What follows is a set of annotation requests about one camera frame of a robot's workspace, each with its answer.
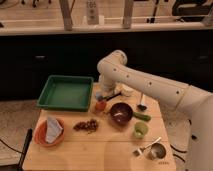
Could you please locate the blue sponge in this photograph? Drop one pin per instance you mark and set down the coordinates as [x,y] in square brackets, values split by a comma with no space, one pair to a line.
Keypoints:
[99,96]

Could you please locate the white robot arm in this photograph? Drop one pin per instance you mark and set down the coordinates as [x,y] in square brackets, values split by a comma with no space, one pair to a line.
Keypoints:
[196,103]

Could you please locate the green plastic tray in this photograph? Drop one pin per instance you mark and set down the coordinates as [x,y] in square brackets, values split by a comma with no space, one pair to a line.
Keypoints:
[66,93]

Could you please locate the white round container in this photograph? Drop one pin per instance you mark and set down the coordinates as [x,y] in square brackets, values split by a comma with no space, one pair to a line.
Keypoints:
[126,90]

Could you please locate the orange fruit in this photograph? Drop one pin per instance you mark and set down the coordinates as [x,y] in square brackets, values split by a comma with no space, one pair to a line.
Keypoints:
[100,105]

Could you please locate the dark red bowl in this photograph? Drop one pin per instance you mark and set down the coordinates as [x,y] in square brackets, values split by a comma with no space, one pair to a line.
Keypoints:
[121,113]

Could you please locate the pile of brown nuts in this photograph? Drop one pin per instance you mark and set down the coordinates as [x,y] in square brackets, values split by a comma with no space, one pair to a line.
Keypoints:
[90,125]

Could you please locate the green cucumber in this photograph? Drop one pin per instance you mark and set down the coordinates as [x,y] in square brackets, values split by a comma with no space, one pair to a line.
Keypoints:
[143,117]

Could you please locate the green plastic cup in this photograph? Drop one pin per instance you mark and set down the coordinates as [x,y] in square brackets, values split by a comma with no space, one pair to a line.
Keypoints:
[140,130]

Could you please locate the crumpled white cloth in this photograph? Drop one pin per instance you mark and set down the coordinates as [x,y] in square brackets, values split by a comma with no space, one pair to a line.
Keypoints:
[54,129]

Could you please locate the orange plastic bowl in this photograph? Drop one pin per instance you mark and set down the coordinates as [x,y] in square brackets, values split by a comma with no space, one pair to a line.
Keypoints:
[40,135]

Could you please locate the metal measuring cup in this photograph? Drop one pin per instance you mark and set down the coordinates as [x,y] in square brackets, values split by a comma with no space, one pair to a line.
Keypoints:
[154,150]

